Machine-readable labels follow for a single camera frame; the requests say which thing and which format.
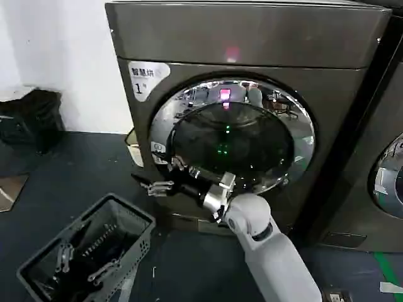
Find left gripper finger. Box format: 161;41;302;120
54;220;93;274
87;242;129;284

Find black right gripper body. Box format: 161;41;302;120
171;167;219;203

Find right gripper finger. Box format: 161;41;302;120
130;172;176;197
152;152;191;175

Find round glass dryer door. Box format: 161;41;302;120
367;131;403;220
149;71;316;196

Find small white door stickers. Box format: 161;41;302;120
150;141;169;165

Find dark garment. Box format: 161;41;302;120
37;232;135;302

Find grey plastic laundry basket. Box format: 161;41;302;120
16;193;157;302

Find small cardboard piece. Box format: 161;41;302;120
125;126;145;167

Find flat brown cardboard sheet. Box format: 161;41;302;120
0;174;30;213

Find white label with number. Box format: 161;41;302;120
128;60;171;103

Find black plastic crate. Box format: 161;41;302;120
0;89;65;155

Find grey dryer with white label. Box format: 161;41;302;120
105;0;394;237

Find grey dryer without label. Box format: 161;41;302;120
310;9;403;254

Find green floor tape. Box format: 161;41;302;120
372;250;403;302

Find white floor tape piece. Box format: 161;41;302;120
378;281;403;296

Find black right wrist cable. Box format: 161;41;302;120
165;121;190;172

